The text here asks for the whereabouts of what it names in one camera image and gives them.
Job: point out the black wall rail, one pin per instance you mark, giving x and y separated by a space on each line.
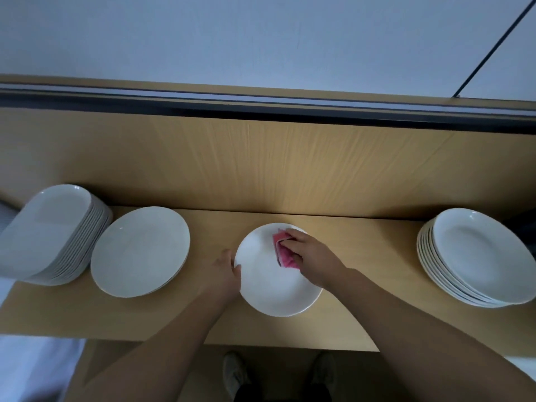
251 111

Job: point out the pink cleaning cloth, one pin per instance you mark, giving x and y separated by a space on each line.
285 257

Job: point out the stack of white round plates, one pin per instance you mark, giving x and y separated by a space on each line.
482 251

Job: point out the white glossy round plate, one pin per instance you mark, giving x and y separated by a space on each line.
138 251
268 289

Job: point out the person's right forearm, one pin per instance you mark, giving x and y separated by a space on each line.
440 347

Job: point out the white bed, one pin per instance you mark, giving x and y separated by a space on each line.
38 368

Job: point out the pile of white oblong plates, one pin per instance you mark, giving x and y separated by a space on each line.
46 230

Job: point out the person's left hand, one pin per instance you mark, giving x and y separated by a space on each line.
224 282

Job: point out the person's right hand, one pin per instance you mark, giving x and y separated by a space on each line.
316 262

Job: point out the person's left forearm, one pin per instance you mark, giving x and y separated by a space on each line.
151 364

